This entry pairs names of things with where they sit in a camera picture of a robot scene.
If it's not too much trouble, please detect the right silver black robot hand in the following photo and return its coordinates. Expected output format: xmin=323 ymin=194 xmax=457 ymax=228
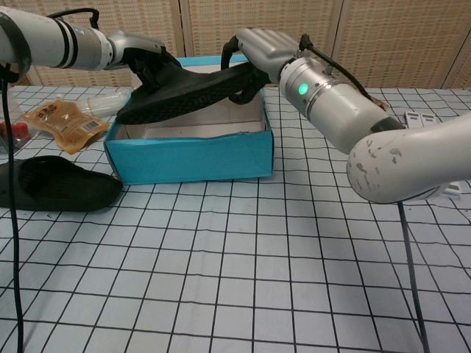
xmin=220 ymin=28 xmax=306 ymax=106

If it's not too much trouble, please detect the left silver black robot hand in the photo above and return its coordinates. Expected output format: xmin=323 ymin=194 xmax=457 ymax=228
xmin=106 ymin=31 xmax=174 ymax=91

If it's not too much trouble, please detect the black rubber slipper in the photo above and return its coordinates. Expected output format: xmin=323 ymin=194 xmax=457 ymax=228
xmin=0 ymin=155 xmax=124 ymax=213
xmin=116 ymin=49 xmax=269 ymax=126

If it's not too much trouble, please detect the turquoise cardboard shoe box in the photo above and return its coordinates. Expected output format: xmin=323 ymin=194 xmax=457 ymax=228
xmin=103 ymin=54 xmax=275 ymax=186

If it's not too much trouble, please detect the clear pack of white sticks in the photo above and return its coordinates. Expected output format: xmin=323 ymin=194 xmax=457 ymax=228
xmin=79 ymin=91 xmax=132 ymax=118

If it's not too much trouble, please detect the brown sauce pouch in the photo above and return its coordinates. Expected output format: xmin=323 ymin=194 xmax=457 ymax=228
xmin=22 ymin=99 xmax=110 ymax=154

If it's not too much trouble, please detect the bamboo folding screen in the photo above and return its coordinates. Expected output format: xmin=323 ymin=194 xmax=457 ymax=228
xmin=0 ymin=0 xmax=471 ymax=90

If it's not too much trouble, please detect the clear bag red item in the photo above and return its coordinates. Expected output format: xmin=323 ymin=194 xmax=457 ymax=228
xmin=0 ymin=88 xmax=38 ymax=155

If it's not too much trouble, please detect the white flat rectangular device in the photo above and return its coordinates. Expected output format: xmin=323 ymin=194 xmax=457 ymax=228
xmin=403 ymin=111 xmax=464 ymax=200

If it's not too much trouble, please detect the blue checked tablecloth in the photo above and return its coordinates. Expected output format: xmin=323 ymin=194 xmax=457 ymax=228
xmin=0 ymin=86 xmax=471 ymax=353

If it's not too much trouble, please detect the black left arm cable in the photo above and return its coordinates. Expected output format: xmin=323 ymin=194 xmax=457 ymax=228
xmin=0 ymin=7 xmax=101 ymax=353

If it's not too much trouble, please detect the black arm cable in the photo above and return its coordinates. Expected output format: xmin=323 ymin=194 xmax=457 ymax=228
xmin=0 ymin=7 xmax=101 ymax=353
xmin=300 ymin=34 xmax=431 ymax=353

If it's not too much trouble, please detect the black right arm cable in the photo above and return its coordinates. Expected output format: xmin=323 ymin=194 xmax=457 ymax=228
xmin=300 ymin=34 xmax=431 ymax=353

